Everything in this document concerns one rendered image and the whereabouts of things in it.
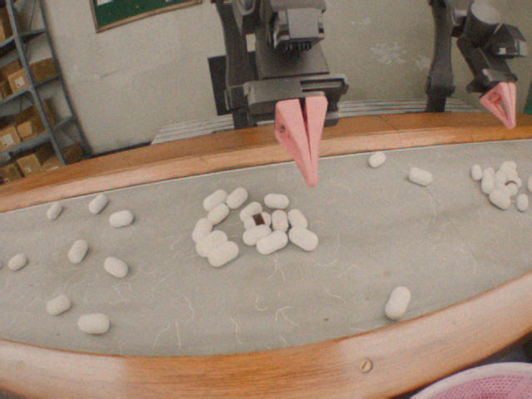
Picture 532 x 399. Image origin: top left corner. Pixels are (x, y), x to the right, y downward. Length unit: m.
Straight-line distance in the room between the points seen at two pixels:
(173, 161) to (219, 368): 0.35
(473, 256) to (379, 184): 0.16
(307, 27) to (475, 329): 0.27
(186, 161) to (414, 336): 0.40
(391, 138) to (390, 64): 2.17
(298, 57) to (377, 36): 2.30
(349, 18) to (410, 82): 0.86
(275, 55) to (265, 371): 0.27
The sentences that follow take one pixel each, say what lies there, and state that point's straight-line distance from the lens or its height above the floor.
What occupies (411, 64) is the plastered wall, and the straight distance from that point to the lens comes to 2.77.
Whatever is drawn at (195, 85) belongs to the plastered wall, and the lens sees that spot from 2.36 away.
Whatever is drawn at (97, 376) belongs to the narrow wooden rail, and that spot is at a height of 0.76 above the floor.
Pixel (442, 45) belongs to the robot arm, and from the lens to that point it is 0.87.
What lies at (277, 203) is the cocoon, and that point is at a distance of 0.33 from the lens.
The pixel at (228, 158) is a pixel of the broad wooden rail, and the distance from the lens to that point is 0.44.
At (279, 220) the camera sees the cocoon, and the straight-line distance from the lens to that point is 0.30.
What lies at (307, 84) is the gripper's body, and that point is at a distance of 0.27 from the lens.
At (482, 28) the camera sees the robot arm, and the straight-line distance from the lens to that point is 0.56.
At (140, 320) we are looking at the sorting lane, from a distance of 0.28.
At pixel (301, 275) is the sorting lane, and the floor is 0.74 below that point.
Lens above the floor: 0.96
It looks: 37 degrees down
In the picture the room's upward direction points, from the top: 8 degrees counter-clockwise
